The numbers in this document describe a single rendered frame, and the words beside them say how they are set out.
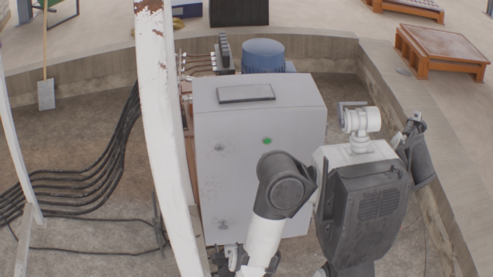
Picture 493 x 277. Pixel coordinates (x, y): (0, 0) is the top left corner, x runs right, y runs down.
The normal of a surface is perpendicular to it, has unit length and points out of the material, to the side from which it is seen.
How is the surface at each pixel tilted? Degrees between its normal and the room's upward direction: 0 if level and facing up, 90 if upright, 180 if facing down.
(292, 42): 90
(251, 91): 0
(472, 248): 0
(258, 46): 0
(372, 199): 74
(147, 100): 81
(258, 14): 90
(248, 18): 90
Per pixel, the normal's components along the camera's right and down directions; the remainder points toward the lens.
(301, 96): 0.00, -0.78
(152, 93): 0.11, 0.49
